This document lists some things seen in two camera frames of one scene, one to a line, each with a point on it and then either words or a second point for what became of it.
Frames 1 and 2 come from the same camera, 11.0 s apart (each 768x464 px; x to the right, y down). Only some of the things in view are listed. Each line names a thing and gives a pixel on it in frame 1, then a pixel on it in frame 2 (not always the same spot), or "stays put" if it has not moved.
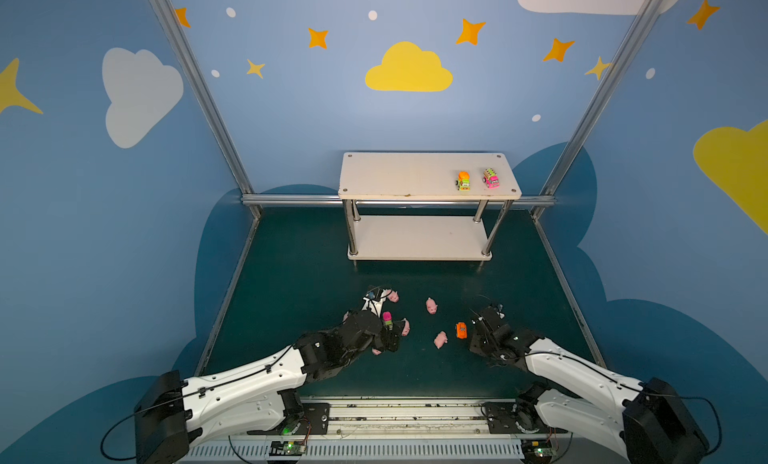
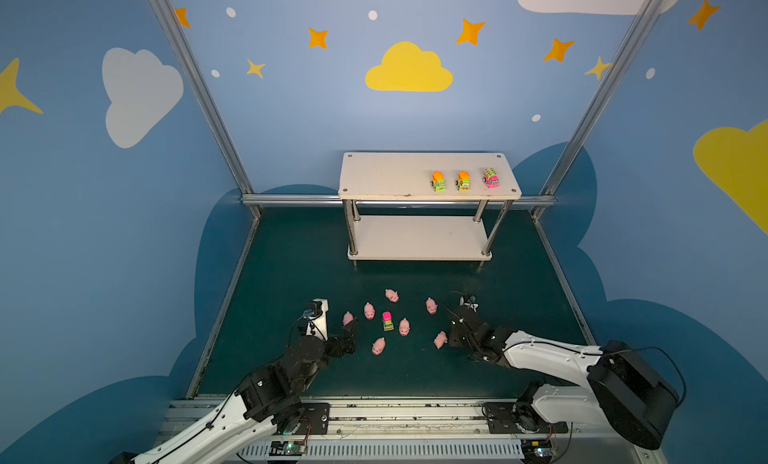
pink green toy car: (491, 178) stays put
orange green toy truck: (463, 182) stays put
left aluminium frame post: (173, 24) stays put
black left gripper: (387, 331) → (338, 346)
